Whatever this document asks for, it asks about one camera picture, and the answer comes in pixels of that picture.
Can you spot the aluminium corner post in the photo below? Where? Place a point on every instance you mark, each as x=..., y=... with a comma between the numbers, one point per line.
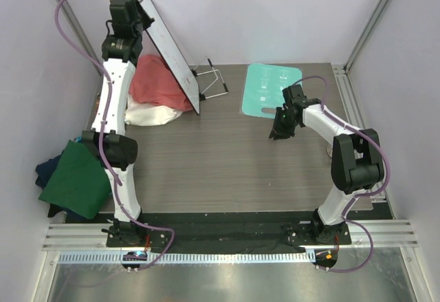
x=371, y=24
x=81, y=39

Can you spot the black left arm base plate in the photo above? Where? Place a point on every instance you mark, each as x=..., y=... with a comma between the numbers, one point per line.
x=128, y=234

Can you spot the orange cover book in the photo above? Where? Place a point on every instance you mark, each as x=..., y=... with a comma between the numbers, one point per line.
x=97, y=102

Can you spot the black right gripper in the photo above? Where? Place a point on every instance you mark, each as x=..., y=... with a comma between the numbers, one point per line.
x=278, y=131

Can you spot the aluminium left corner post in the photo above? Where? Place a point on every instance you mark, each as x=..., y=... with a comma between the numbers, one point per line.
x=81, y=39

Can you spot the teal cutting board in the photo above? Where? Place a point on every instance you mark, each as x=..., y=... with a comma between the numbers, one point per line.
x=263, y=88

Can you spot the red t shirt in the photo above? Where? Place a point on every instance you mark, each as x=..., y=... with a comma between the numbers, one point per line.
x=153, y=83

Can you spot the white t shirt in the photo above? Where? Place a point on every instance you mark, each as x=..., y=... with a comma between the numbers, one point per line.
x=147, y=115

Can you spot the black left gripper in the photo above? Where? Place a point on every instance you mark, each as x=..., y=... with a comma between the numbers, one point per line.
x=149, y=20

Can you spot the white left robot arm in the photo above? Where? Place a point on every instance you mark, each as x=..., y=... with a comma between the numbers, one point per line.
x=107, y=139

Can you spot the aluminium right corner post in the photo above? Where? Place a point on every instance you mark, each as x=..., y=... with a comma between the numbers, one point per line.
x=371, y=24

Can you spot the white perforated cable rail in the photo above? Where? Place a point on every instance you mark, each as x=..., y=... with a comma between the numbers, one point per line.
x=132, y=258

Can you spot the white dry erase board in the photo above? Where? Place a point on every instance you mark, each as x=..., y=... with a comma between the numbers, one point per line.
x=172, y=55

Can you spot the green t shirt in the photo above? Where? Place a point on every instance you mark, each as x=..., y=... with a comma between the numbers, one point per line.
x=79, y=184

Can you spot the metal wire board stand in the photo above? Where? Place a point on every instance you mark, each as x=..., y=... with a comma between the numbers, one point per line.
x=217, y=78

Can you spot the navy blue t shirt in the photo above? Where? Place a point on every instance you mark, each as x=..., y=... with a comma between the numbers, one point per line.
x=45, y=170

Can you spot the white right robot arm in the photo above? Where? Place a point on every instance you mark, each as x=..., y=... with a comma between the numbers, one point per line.
x=356, y=164

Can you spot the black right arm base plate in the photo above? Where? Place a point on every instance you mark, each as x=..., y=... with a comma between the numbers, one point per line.
x=308, y=234

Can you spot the white mug orange inside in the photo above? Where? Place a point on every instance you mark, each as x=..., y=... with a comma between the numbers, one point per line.
x=329, y=150

